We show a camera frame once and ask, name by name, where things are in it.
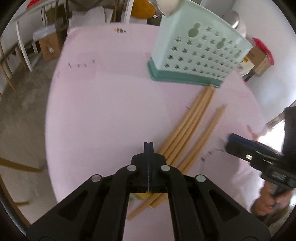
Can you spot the person's right hand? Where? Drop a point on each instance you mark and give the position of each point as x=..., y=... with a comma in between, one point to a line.
x=263, y=201

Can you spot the brown cardboard box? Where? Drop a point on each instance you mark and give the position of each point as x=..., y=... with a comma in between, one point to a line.
x=49, y=46

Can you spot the white sack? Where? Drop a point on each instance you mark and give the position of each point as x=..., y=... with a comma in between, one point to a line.
x=87, y=17

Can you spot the yellow plastic bag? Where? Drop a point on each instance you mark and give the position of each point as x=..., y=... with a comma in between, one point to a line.
x=142, y=9

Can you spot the small wooden chair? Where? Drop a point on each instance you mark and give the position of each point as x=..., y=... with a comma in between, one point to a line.
x=5, y=67

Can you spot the wooden chopstick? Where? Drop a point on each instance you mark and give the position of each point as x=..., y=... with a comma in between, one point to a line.
x=136, y=212

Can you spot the large cardboard box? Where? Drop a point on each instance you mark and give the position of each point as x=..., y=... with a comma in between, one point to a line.
x=257, y=60

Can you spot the red cloth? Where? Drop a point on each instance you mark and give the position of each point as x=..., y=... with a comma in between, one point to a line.
x=262, y=48

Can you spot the metal spoon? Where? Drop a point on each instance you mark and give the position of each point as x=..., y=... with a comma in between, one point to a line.
x=235, y=23

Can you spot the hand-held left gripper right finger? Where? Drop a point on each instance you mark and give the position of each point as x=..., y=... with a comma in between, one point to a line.
x=156, y=171

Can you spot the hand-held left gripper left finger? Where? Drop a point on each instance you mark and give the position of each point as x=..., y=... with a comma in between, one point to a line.
x=140, y=171

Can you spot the pink printed tablecloth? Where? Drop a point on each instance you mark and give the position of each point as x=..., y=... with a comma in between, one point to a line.
x=104, y=104

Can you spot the white long table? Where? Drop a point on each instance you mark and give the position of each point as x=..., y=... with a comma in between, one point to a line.
x=23, y=46

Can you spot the white yellow rice bag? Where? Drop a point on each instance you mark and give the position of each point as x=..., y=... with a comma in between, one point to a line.
x=244, y=67

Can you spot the dark seat wooden chair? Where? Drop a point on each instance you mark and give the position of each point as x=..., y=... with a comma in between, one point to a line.
x=16, y=165

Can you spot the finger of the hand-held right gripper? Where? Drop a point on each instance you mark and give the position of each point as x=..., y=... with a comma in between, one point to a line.
x=249, y=142
x=248, y=157

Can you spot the white plastic rice spoon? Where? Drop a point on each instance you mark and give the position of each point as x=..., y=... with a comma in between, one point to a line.
x=167, y=7

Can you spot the white flat box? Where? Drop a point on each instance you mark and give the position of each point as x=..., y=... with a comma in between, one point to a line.
x=45, y=31

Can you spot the teal star-cutout utensil holder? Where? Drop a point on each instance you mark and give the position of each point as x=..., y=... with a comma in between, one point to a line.
x=203, y=53

